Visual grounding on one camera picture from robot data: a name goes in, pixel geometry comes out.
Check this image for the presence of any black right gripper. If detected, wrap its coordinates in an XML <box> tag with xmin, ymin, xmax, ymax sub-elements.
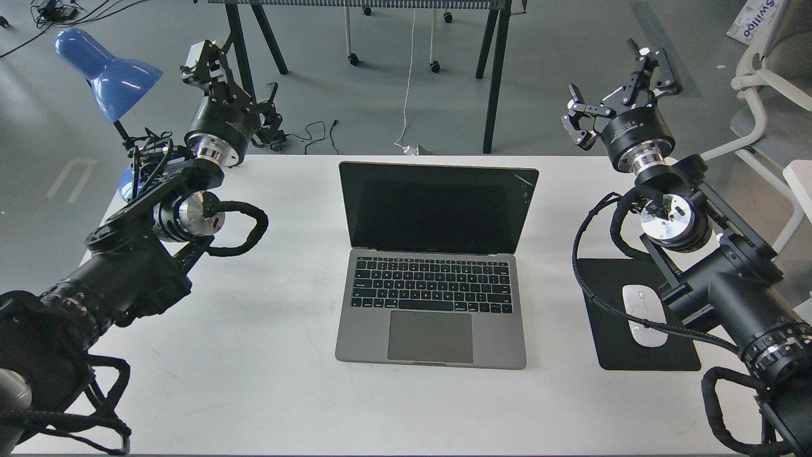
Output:
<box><xmin>561</xmin><ymin>39</ymin><xmax>683</xmax><ymax>173</ymax></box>

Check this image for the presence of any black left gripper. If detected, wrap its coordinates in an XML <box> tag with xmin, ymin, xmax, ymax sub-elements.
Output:
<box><xmin>180</xmin><ymin>40</ymin><xmax>284</xmax><ymax>168</ymax></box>

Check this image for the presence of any grey laptop computer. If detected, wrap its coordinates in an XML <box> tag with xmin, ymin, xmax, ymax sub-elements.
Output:
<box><xmin>334</xmin><ymin>161</ymin><xmax>539</xmax><ymax>369</ymax></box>

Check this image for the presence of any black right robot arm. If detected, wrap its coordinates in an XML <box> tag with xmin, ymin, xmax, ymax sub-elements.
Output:
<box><xmin>561</xmin><ymin>40</ymin><xmax>811</xmax><ymax>456</ymax></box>

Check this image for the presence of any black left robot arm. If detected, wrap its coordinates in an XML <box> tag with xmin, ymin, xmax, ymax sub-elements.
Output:
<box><xmin>2</xmin><ymin>29</ymin><xmax>281</xmax><ymax>456</ymax></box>

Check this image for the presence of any blue desk lamp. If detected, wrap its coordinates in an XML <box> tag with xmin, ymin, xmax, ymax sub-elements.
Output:
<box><xmin>54</xmin><ymin>28</ymin><xmax>164</xmax><ymax>202</ymax></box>

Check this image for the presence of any black-legged background table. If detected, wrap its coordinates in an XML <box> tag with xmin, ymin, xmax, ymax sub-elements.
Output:
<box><xmin>193</xmin><ymin>0</ymin><xmax>528</xmax><ymax>155</ymax></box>

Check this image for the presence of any white cardboard box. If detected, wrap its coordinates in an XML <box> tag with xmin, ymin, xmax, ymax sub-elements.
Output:
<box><xmin>726</xmin><ymin>0</ymin><xmax>785</xmax><ymax>46</ymax></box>

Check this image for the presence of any white office chair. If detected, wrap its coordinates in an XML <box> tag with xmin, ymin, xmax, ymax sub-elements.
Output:
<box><xmin>702</xmin><ymin>1</ymin><xmax>811</xmax><ymax>253</ymax></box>

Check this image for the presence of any white computer mouse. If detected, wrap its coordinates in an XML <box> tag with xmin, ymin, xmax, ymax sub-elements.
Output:
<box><xmin>622</xmin><ymin>284</ymin><xmax>668</xmax><ymax>348</ymax></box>

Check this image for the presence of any black mouse pad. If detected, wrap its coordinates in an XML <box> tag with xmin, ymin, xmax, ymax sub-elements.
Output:
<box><xmin>577</xmin><ymin>258</ymin><xmax>701</xmax><ymax>371</ymax></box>

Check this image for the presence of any black floor cable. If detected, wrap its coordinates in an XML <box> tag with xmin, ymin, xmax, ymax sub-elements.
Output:
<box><xmin>272</xmin><ymin>119</ymin><xmax>341</xmax><ymax>156</ymax></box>

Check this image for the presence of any white rolling cart frame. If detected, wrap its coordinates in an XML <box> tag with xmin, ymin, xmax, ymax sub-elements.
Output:
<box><xmin>344</xmin><ymin>6</ymin><xmax>455</xmax><ymax>74</ymax></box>

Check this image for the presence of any white hanging cable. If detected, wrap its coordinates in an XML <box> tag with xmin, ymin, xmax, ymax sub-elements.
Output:
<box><xmin>393</xmin><ymin>8</ymin><xmax>421</xmax><ymax>156</ymax></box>

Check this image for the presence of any black cable bundle floor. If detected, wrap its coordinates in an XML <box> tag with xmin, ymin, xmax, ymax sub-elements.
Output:
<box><xmin>1</xmin><ymin>1</ymin><xmax>145</xmax><ymax>58</ymax></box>

